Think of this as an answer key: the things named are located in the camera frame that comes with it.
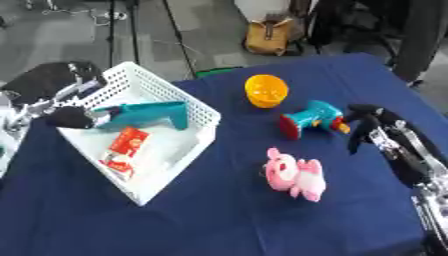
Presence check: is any teal plastic toy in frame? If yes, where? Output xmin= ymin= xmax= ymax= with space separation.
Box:
xmin=89 ymin=100 xmax=193 ymax=131

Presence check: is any tan bag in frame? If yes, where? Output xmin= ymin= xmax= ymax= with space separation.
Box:
xmin=241 ymin=13 xmax=300 ymax=57

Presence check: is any black tripod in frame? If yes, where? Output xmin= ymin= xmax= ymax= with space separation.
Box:
xmin=103 ymin=0 xmax=200 ymax=80

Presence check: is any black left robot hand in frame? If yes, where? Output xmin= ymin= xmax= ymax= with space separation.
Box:
xmin=43 ymin=105 xmax=114 ymax=130

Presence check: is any pink plush toy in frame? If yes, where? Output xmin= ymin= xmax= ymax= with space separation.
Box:
xmin=262 ymin=147 xmax=329 ymax=203

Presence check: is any white perforated plastic basket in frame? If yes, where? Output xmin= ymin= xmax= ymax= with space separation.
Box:
xmin=54 ymin=61 xmax=224 ymax=207

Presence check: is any black office chair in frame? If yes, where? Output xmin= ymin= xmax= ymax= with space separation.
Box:
xmin=302 ymin=0 xmax=448 ymax=84

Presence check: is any yellow plastic bowl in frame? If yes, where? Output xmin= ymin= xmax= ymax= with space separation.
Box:
xmin=243 ymin=73 xmax=291 ymax=110

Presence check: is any teal red toy drill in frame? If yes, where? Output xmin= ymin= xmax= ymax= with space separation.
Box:
xmin=276 ymin=99 xmax=354 ymax=141

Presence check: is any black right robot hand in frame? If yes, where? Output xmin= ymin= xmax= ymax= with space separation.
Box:
xmin=344 ymin=103 xmax=406 ymax=156

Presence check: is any red snack packet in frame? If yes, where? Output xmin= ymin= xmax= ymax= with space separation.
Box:
xmin=96 ymin=126 xmax=153 ymax=178

